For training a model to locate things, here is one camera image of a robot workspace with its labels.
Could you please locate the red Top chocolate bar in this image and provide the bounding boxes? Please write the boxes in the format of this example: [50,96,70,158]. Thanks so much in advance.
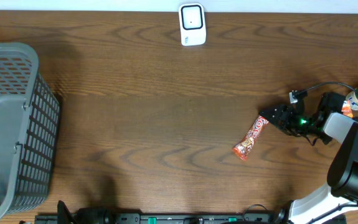
[233,115,269,161]

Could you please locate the orange small snack packet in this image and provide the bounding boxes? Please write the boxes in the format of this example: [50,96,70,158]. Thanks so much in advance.
[342,100,354,118]

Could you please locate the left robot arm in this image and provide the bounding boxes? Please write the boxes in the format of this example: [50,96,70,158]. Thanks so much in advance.
[57,200,116,224]

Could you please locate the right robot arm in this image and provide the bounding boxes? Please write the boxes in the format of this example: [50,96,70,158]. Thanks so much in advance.
[259,91,358,224]

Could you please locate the grey plastic mesh basket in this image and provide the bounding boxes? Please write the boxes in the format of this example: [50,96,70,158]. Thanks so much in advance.
[0,43,60,219]

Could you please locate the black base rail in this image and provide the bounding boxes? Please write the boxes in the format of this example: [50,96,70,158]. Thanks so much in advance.
[34,212,274,224]

